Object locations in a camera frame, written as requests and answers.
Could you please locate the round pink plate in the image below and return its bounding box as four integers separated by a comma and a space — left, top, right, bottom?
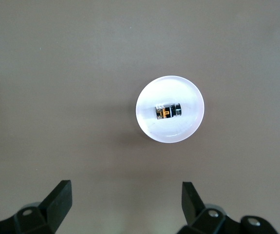
135, 75, 205, 144

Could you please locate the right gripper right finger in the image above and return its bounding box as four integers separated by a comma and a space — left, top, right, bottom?
178, 181, 280, 234

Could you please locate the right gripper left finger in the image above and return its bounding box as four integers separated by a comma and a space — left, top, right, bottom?
0, 179, 72, 234

